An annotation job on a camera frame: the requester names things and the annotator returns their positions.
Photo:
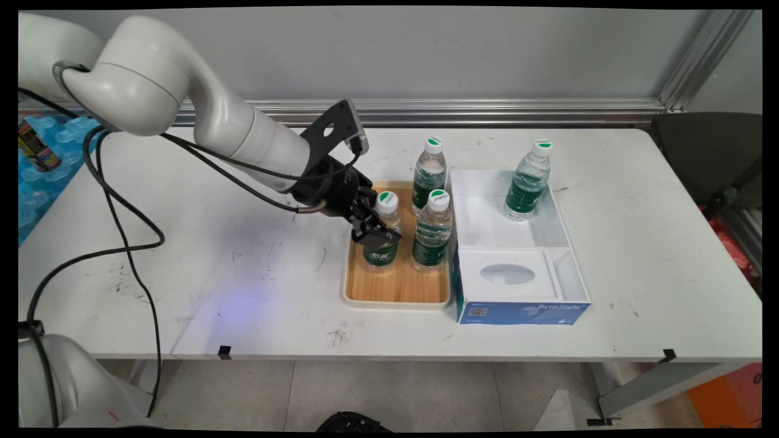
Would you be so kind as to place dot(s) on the wooden tray cream rim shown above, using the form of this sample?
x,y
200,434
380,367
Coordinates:
x,y
401,286

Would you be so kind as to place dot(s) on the aluminium frame beam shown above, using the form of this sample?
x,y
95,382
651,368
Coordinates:
x,y
745,234

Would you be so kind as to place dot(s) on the horizontal aluminium rail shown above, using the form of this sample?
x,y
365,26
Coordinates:
x,y
517,109

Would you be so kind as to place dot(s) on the blue wrapped bottle pack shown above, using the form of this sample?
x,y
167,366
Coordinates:
x,y
42,194

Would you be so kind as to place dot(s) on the white table leg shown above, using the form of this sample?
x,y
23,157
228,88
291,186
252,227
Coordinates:
x,y
657,383

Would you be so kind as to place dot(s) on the slanted aluminium post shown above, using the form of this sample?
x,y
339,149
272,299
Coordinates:
x,y
706,58

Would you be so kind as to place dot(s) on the orange box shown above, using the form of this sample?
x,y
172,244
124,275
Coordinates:
x,y
727,398

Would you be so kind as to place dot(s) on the white box blue front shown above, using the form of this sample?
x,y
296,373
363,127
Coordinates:
x,y
517,304

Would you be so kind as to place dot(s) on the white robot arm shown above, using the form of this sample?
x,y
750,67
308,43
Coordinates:
x,y
152,73

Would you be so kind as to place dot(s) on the red bag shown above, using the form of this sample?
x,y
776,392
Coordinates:
x,y
733,249

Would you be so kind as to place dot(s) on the black round floor object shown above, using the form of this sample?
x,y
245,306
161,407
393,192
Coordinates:
x,y
353,423

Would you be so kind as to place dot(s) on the dark printed can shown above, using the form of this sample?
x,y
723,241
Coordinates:
x,y
38,149

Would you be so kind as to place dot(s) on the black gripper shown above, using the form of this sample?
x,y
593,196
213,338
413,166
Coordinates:
x,y
331,191

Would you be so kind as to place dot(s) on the water bottle green label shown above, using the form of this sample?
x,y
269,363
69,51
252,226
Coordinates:
x,y
382,258
527,179
429,176
433,234

